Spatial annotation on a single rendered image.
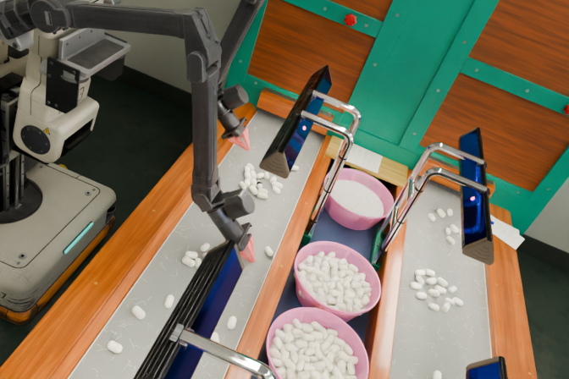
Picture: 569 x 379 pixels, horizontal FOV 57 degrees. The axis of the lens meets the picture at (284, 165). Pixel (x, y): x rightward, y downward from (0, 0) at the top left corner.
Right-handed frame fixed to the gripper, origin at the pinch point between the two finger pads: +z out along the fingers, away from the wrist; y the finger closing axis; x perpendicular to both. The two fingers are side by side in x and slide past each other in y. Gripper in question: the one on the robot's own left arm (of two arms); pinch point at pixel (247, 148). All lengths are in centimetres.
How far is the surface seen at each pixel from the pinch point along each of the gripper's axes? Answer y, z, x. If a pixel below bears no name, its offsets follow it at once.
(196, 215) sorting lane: -32.4, 2.2, 8.0
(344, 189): 11.7, 33.6, -17.9
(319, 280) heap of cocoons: -36, 34, -18
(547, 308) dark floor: 89, 185, -51
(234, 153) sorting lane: 5.0, 1.7, 8.8
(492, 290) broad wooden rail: -12, 73, -56
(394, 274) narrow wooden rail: -24, 48, -35
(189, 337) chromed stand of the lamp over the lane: -98, -8, -34
